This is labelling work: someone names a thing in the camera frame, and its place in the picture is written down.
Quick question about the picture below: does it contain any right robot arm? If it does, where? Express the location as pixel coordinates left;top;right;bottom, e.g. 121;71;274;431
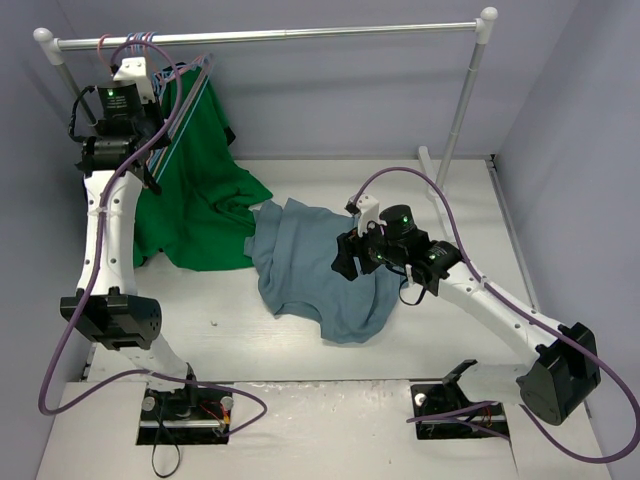
331;196;600;426

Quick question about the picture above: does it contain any light blue wire hanger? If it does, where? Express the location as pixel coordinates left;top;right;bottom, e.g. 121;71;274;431
147;53;214;181

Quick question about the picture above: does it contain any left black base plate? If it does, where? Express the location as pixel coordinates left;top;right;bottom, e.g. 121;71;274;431
136;388;234;446

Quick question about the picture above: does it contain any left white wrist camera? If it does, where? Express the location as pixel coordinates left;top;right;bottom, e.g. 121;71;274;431
113;56;155;104

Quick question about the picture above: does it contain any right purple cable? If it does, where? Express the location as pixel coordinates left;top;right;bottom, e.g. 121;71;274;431
355;167;640;464

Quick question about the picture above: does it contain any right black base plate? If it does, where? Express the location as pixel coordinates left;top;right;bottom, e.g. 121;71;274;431
410;360;510;441

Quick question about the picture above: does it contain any purple cable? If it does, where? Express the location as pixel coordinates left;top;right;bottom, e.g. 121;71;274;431
38;39;269;442
355;167;640;464

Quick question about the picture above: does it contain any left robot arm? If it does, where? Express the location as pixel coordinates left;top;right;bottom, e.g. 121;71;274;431
60;81;200;420

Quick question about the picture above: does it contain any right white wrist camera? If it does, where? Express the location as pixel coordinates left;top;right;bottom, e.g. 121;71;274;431
345;193;379;237

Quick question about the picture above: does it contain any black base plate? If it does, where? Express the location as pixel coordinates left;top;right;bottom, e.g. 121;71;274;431
136;388;234;446
410;360;510;441

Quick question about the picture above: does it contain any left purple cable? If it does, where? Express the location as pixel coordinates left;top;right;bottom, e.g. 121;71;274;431
38;39;269;442

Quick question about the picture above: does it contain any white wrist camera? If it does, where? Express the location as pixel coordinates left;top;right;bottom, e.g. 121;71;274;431
113;56;155;104
345;193;379;237

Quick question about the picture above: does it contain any black t-shirt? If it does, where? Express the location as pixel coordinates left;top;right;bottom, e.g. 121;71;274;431
177;55;236;146

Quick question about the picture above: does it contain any green t-shirt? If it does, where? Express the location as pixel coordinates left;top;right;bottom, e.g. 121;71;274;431
132;62;274;273

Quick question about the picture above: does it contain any blue-grey t-shirt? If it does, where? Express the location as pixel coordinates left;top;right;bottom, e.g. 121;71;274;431
244;198;400;344

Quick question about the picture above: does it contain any silver clothes rack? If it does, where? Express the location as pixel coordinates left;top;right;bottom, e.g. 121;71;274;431
33;7;499;188

